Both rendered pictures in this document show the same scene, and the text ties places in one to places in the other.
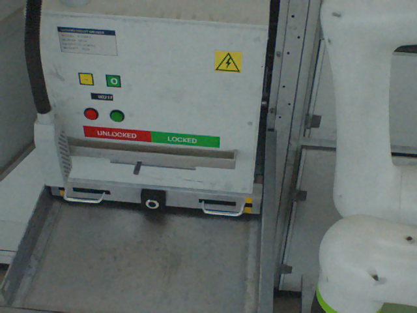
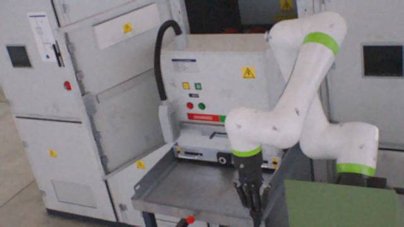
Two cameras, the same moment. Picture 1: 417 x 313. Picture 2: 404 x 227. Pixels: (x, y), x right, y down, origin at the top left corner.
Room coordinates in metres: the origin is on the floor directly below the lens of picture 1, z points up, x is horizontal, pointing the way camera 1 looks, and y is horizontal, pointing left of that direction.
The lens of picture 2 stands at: (-0.86, -0.75, 2.11)
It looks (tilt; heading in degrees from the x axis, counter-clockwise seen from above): 25 degrees down; 27
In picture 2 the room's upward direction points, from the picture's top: 11 degrees counter-clockwise
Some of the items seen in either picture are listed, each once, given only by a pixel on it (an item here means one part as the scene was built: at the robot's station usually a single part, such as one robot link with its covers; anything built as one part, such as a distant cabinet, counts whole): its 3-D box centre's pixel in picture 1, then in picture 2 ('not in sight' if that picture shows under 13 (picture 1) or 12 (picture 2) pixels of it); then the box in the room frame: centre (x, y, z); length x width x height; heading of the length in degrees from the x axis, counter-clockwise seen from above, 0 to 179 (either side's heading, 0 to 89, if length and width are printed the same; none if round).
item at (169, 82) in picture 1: (149, 116); (216, 105); (1.02, 0.13, 1.15); 0.48 x 0.01 x 0.48; 85
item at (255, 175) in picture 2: not in sight; (250, 176); (0.46, -0.20, 1.18); 0.08 x 0.07 x 0.09; 85
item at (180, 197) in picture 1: (156, 189); (226, 154); (1.03, 0.13, 0.90); 0.54 x 0.05 x 0.06; 85
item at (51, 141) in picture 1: (53, 147); (169, 122); (0.97, 0.35, 1.09); 0.08 x 0.05 x 0.17; 175
